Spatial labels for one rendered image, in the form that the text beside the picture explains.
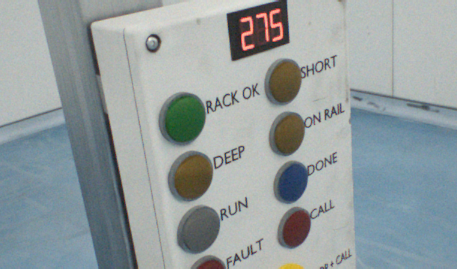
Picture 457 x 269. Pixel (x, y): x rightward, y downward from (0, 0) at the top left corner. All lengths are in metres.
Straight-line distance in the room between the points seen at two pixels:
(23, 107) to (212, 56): 3.80
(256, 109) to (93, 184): 0.13
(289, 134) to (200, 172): 0.07
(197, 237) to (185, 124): 0.07
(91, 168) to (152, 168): 0.09
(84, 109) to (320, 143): 0.16
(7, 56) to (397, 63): 2.43
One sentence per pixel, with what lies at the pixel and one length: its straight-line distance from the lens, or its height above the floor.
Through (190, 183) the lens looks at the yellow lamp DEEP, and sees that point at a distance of 0.34.
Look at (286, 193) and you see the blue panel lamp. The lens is 0.39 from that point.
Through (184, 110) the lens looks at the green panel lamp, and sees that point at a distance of 0.32.
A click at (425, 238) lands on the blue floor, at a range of 2.40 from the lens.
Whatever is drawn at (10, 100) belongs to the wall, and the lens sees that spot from 4.08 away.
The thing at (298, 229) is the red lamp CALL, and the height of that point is 1.05.
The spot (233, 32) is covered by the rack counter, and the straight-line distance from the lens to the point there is 0.34.
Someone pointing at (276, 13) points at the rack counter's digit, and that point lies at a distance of 0.36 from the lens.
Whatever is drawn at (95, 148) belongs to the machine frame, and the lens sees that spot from 0.40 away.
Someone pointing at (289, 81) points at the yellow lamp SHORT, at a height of 1.16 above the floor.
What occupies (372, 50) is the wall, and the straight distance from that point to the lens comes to 3.67.
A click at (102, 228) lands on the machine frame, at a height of 1.06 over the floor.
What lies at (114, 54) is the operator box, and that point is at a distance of 0.33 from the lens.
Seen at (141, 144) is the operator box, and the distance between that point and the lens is 0.34.
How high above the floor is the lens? 1.27
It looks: 22 degrees down
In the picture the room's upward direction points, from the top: 7 degrees counter-clockwise
